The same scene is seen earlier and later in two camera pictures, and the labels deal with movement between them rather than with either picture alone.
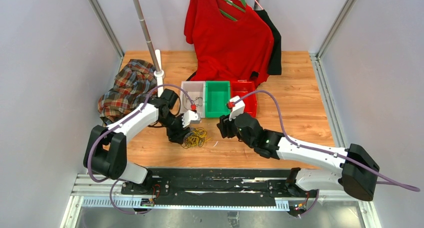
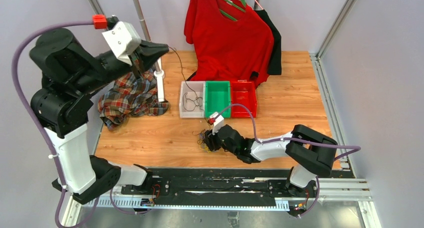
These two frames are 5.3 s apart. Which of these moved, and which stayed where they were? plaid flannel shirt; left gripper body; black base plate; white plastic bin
Moved: left gripper body
Stayed: black base plate; white plastic bin; plaid flannel shirt
